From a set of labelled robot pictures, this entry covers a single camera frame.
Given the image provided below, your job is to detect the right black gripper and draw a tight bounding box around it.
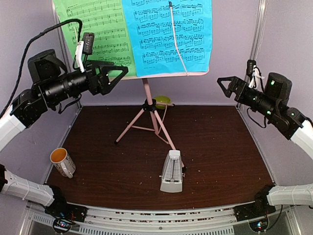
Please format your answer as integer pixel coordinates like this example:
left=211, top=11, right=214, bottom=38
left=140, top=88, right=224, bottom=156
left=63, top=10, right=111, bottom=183
left=217, top=76, right=277, bottom=119

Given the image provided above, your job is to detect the green sheet music paper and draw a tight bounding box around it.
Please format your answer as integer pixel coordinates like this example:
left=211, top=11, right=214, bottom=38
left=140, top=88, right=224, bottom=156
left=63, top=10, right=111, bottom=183
left=53, top=0, right=136, bottom=77

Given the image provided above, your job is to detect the pink folding music stand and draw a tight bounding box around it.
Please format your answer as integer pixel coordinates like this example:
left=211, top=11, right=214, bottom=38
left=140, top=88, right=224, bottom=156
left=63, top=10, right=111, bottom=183
left=114, top=78, right=207, bottom=169

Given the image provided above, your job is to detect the blue sheet music paper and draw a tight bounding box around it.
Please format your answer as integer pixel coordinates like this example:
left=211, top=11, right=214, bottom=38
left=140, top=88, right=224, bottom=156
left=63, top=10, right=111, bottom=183
left=122, top=0, right=213, bottom=77

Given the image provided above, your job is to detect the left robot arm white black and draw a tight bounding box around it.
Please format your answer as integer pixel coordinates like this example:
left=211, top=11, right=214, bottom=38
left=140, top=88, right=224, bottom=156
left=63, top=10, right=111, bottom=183
left=0, top=49, right=129, bottom=217

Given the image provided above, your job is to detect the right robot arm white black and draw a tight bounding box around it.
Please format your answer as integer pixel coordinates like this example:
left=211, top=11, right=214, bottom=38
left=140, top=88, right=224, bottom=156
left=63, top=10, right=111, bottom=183
left=217, top=72, right=313, bottom=216

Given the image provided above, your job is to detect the yellow-green plastic bowl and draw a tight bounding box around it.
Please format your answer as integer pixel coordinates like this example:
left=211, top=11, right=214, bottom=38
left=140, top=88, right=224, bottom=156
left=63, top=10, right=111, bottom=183
left=154, top=96, right=171, bottom=110

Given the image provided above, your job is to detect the white patterned mug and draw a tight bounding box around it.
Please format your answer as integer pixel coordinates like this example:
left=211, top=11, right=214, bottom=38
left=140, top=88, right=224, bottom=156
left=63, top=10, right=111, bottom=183
left=50, top=148, right=76, bottom=179

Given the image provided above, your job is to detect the white metronome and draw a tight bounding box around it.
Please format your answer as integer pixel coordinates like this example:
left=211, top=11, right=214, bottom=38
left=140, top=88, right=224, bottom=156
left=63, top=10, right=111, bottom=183
left=159, top=150, right=183, bottom=193

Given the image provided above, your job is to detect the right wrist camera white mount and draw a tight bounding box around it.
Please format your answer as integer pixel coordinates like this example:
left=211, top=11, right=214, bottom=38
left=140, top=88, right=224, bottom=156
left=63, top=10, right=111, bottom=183
left=246, top=59, right=265, bottom=91

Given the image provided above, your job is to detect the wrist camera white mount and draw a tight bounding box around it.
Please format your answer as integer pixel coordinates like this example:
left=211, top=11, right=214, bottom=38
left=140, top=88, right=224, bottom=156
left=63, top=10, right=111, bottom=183
left=246, top=59, right=265, bottom=91
left=74, top=32, right=95, bottom=72

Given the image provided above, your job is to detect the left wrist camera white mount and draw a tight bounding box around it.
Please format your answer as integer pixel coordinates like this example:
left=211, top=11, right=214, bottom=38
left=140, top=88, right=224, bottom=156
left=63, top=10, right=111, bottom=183
left=74, top=32, right=95, bottom=72

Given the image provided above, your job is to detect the left aluminium corner post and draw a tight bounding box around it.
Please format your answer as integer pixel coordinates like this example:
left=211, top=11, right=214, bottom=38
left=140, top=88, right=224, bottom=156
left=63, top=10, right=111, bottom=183
left=50, top=0, right=83, bottom=110

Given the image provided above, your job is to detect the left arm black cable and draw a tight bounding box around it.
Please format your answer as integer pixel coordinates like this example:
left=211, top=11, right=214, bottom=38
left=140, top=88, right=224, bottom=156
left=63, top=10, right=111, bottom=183
left=0, top=19, right=84, bottom=118

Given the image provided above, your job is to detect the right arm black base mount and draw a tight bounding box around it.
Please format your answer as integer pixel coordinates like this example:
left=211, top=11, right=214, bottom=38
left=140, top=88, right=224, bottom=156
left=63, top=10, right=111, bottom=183
left=233, top=185, right=276, bottom=222

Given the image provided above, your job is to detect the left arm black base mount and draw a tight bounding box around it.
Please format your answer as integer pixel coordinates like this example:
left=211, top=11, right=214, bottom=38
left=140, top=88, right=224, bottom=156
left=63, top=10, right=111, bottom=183
left=44, top=186, right=88, bottom=222

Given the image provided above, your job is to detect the front aluminium rail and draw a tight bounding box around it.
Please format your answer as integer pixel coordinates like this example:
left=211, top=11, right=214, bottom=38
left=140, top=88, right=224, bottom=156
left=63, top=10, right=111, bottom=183
left=24, top=203, right=301, bottom=235

